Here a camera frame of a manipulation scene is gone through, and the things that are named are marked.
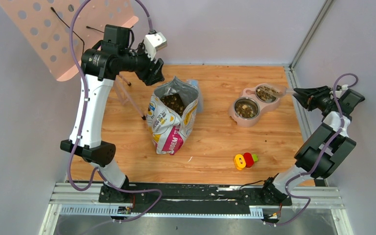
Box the clear plastic scoop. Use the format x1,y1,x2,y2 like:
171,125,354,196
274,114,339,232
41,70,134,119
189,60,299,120
262,84,295,98

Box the pet food bag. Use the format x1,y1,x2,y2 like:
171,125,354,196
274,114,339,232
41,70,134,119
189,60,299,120
146,76,198,155

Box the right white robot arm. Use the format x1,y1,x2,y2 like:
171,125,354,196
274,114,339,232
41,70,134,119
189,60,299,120
259,86,365,205

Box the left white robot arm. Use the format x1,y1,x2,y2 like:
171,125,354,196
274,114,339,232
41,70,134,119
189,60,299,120
60,24,167,202

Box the pink double pet bowl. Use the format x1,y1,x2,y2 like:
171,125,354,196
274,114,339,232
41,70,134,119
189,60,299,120
228,83,280,127

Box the translucent plastic container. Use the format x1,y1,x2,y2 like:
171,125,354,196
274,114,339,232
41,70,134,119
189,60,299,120
187,79,204,113

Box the colourful stacking toy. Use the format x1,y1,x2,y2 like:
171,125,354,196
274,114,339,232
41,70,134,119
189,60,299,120
234,152,259,170

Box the pink music stand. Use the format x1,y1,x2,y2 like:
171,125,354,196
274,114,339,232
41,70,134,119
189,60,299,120
0,0,140,120

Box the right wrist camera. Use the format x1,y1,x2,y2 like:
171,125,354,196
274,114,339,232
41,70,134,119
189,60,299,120
329,84,350,99

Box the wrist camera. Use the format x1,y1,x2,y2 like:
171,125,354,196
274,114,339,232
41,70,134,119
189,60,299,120
143,32,167,61
329,84,350,99

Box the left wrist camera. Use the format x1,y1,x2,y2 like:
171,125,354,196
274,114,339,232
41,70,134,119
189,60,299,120
143,32,167,61

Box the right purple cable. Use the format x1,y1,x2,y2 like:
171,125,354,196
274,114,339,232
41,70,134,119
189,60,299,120
262,73,359,227

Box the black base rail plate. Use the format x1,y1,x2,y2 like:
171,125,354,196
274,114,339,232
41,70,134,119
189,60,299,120
98,181,292,214

